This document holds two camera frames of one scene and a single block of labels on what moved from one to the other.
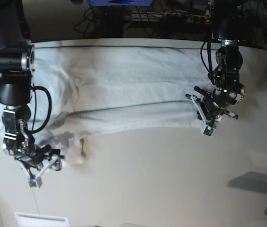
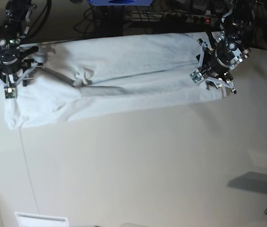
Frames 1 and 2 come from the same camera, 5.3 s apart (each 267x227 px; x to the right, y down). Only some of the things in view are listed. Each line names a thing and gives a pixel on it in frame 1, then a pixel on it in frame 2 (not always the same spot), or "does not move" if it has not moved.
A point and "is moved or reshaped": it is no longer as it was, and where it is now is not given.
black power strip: [172, 16] does not move
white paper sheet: [31, 220] does not move
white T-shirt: [99, 89] is moved or reshaped
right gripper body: [217, 102] to [224, 56]
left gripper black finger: [58, 162] to [28, 78]
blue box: [120, 3] does not move
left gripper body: [35, 157] to [9, 59]
